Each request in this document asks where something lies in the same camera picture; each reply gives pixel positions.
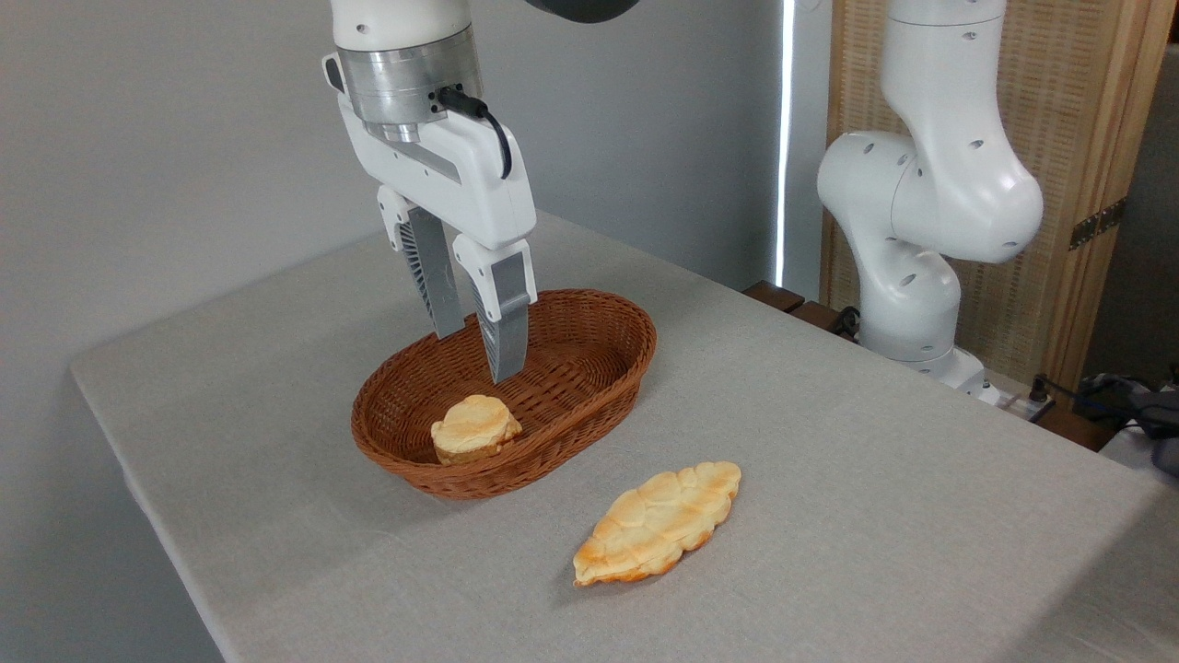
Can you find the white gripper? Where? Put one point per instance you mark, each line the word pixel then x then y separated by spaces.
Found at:
pixel 461 175

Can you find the long braided bread loaf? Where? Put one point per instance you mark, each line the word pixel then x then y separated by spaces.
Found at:
pixel 659 520

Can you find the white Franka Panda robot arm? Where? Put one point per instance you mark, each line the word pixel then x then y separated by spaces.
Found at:
pixel 930 193

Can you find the black robot base connector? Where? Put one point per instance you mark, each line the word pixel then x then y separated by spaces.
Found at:
pixel 846 322

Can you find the small round bread piece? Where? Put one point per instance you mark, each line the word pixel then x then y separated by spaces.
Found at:
pixel 474 425

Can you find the brown woven wicker basket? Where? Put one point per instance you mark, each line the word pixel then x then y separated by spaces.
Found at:
pixel 589 368

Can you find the grey tablecloth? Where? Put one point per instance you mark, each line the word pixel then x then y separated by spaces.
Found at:
pixel 829 516

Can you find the metal screen hinge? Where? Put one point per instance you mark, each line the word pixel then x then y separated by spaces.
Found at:
pixel 1096 224

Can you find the wooden rattan folding screen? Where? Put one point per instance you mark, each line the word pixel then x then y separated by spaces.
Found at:
pixel 1078 120

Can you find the grey device housing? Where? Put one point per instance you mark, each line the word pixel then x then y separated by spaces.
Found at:
pixel 1165 442

